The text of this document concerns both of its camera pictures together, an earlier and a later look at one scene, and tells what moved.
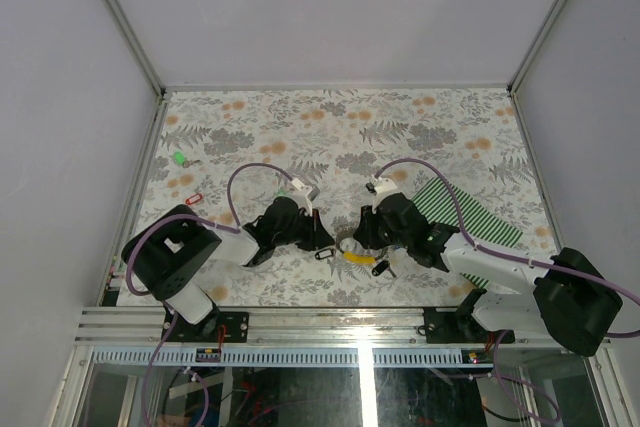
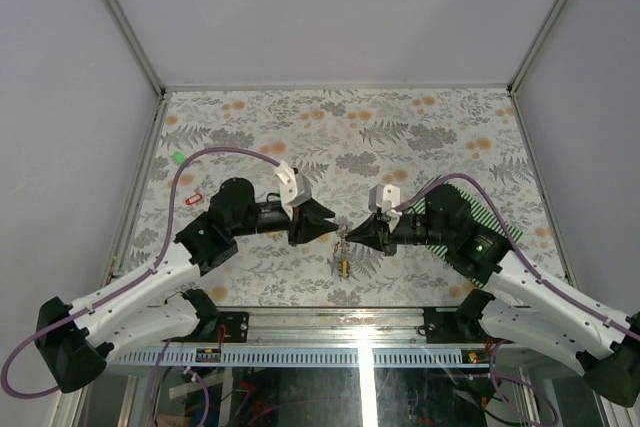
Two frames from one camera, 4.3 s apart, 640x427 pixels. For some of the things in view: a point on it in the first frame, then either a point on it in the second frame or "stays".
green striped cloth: x=484 y=224 stays
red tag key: x=193 y=199 stays
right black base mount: x=456 y=325 stays
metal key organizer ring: x=352 y=251 to x=341 y=253
